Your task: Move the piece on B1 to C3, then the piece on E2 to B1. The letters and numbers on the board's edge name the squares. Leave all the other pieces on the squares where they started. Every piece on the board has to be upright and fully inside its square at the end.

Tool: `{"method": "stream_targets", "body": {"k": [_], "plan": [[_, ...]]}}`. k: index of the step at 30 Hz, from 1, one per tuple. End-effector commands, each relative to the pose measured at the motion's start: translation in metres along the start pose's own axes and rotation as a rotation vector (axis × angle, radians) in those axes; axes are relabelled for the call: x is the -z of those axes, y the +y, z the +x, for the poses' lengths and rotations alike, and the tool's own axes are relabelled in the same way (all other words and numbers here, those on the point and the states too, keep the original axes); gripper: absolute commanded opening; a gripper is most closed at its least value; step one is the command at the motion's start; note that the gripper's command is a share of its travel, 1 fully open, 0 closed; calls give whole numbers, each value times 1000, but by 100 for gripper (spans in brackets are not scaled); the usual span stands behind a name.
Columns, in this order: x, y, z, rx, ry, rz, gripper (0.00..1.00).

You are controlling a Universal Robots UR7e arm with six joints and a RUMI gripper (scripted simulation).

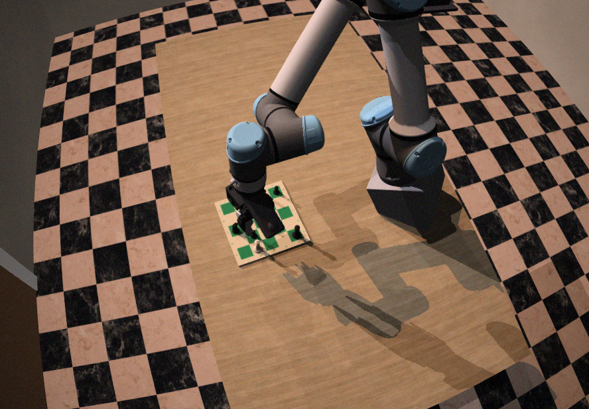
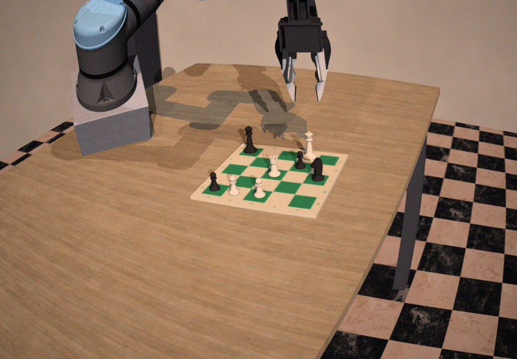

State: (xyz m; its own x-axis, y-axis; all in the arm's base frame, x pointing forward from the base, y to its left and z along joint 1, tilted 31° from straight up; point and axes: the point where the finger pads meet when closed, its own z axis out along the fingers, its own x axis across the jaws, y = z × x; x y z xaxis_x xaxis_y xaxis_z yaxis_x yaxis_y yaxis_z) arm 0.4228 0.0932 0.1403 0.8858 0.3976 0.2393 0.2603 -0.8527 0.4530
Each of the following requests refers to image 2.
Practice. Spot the white rook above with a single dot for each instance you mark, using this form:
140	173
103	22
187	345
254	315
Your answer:
274	172

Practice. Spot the green and cream chessboard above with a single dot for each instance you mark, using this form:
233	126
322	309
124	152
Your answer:
291	193

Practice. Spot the white pawn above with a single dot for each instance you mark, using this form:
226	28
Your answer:
259	192
233	191

